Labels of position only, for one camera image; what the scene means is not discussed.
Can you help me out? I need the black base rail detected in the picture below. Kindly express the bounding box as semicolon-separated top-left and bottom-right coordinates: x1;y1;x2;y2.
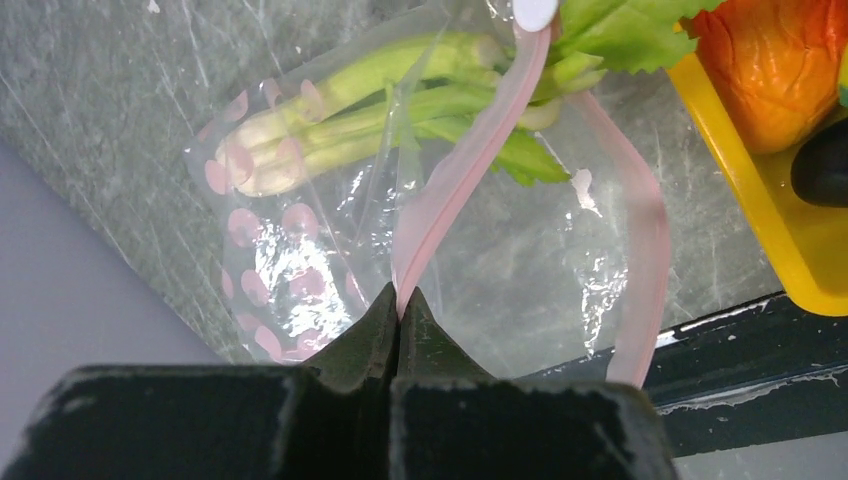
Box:
516;291;848;460

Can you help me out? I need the celery stalk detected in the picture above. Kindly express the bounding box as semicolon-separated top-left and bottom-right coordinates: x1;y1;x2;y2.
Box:
203;1;715;197

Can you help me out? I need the yellow plastic tray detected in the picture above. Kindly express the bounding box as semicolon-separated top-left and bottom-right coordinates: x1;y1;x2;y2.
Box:
670;51;847;316

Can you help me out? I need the clear pink zip top bag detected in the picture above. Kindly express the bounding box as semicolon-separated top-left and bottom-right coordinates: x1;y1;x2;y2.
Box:
183;1;671;386

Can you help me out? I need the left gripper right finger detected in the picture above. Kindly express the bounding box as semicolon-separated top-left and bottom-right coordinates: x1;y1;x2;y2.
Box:
389;291;678;479

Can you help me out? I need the red pepper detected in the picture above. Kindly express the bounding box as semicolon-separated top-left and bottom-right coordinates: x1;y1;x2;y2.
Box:
685;0;847;155

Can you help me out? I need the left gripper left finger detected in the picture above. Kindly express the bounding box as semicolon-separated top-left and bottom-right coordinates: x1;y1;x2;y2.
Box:
2;286;399;479

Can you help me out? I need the purple eggplant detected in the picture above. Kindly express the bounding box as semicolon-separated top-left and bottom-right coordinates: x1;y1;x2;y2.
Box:
790;118;847;208

